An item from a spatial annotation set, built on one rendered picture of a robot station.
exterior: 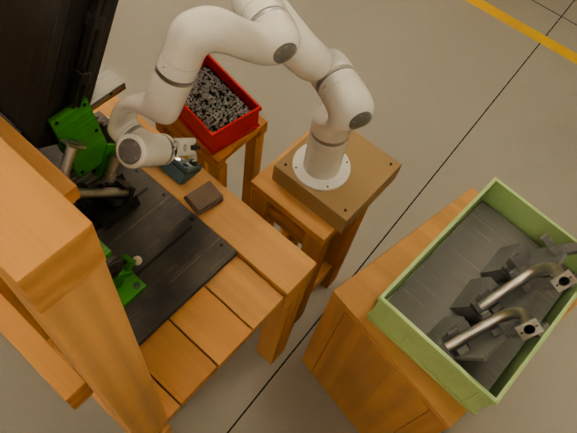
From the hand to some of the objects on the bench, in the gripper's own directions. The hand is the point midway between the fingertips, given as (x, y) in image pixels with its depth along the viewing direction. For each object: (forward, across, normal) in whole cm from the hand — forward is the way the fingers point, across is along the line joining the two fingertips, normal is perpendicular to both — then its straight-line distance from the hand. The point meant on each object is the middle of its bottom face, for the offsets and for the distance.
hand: (190, 148), depth 166 cm
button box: (+18, -15, -7) cm, 24 cm away
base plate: (-2, -44, -10) cm, 45 cm away
